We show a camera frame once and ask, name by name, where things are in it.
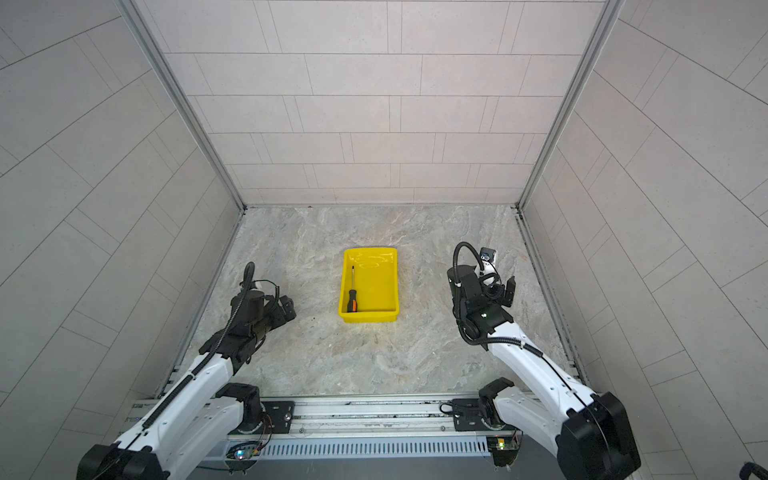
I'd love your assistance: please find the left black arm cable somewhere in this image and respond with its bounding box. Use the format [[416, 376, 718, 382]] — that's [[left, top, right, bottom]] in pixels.
[[140, 261, 256, 433]]

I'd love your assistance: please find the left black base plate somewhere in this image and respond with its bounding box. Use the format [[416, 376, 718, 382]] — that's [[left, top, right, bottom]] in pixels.
[[236, 400, 296, 435]]

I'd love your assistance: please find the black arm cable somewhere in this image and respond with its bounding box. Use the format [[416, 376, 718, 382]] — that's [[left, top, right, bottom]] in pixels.
[[451, 241, 601, 421], [140, 261, 256, 433]]

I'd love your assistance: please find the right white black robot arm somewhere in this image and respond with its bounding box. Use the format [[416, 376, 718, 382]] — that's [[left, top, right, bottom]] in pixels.
[[447, 241, 641, 479]]

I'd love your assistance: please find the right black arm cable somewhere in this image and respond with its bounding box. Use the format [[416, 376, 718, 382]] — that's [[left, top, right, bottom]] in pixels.
[[451, 241, 601, 421]]

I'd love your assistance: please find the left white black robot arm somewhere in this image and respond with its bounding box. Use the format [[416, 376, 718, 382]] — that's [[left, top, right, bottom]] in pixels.
[[76, 282, 296, 479]]

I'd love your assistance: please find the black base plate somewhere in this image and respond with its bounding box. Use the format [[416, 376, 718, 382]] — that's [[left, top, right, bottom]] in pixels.
[[440, 398, 493, 432], [236, 400, 296, 435]]

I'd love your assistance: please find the orange black handled screwdriver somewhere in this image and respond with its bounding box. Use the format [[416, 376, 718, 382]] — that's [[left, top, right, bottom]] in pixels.
[[347, 266, 358, 313]]

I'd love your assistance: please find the left green circuit board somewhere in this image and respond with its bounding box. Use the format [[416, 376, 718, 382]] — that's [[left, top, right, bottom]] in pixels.
[[226, 441, 262, 462]]

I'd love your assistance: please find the right circuit board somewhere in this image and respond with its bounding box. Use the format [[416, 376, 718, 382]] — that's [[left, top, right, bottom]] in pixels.
[[486, 436, 520, 468]]

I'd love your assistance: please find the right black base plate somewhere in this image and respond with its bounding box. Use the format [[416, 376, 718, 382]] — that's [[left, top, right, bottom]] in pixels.
[[440, 398, 493, 432]]

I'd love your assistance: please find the white ventilation grille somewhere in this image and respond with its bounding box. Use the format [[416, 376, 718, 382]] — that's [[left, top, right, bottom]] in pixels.
[[256, 436, 490, 461]]

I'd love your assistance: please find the aluminium mounting rail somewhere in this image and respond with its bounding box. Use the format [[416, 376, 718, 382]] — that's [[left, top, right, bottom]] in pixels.
[[128, 392, 601, 442]]

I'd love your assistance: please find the yellow plastic bin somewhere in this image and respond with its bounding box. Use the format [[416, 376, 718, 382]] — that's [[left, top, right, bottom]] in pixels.
[[338, 247, 400, 324]]

